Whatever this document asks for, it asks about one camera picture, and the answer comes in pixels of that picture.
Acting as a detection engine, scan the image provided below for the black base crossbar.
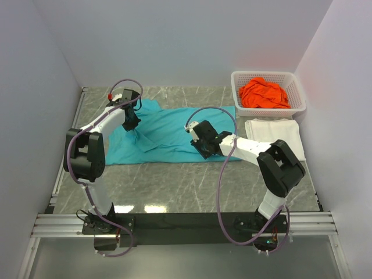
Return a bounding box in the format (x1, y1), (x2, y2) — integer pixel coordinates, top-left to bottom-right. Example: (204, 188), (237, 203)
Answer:
(82, 212), (288, 247)

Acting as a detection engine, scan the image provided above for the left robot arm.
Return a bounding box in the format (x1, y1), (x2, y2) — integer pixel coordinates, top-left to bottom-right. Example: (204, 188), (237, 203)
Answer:
(63, 89), (142, 234)

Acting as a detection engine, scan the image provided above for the turquoise t shirt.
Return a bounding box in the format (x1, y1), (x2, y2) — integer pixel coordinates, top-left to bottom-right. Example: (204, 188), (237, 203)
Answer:
(106, 99), (224, 166)

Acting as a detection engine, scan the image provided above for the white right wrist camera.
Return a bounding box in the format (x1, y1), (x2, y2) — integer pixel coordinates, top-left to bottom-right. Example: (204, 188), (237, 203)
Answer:
(184, 121), (199, 139)

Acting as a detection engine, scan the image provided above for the folded white t shirt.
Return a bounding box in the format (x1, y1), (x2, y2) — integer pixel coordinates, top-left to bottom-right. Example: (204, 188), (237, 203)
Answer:
(245, 119), (306, 161)

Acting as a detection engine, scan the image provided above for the aluminium rail frame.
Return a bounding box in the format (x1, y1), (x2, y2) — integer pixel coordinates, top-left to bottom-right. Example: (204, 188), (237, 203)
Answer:
(18, 87), (351, 278)

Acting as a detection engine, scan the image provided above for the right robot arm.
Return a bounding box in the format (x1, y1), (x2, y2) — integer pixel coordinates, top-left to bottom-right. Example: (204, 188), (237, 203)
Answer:
(185, 120), (306, 232)

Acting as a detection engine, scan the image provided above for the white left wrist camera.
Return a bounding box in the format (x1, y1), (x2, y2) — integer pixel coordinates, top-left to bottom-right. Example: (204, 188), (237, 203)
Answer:
(108, 93), (122, 102)

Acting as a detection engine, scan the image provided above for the white plastic laundry basket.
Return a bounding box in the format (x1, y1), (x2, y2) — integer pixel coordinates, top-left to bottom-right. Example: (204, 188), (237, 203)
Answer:
(231, 70), (306, 117)

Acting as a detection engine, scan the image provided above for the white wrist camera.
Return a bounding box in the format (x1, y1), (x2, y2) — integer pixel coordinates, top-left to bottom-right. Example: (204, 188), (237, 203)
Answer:
(184, 121), (199, 139)
(108, 93), (122, 102)

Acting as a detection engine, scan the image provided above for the orange t shirt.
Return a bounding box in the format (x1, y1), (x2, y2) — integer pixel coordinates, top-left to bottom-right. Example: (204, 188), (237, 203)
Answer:
(238, 77), (291, 109)

